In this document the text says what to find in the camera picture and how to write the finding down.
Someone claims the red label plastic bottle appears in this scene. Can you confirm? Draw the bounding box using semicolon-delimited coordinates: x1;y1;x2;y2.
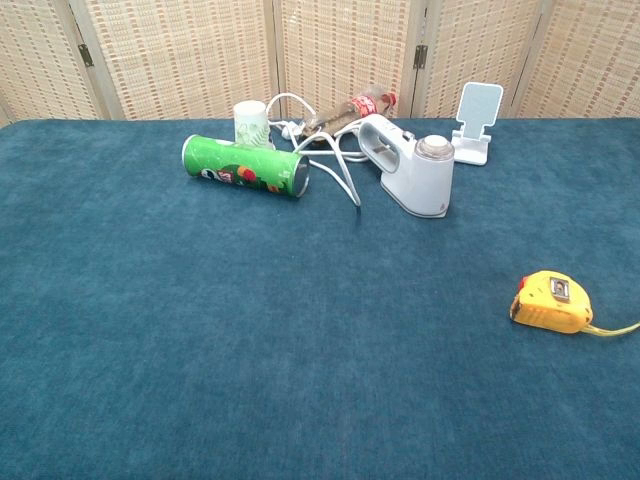
304;87;400;146

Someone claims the woven folding screen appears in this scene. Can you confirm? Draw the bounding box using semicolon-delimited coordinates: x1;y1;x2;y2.
0;0;640;127

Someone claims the white phone stand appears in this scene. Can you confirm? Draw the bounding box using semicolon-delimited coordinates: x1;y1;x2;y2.
451;81;504;166

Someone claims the white handheld garment steamer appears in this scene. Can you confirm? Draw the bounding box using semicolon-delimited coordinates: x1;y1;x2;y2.
357;113;456;220

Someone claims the green chips can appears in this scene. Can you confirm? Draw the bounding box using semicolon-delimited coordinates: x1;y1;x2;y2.
180;133;311;200

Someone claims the white power cord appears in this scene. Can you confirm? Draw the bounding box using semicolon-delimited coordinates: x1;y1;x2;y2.
264;92;372;216

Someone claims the yellow tape measure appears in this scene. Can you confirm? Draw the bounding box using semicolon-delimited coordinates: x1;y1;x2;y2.
508;269;640;341

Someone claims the white leaf print paper cup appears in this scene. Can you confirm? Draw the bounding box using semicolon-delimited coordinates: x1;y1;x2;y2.
233;99;275;150

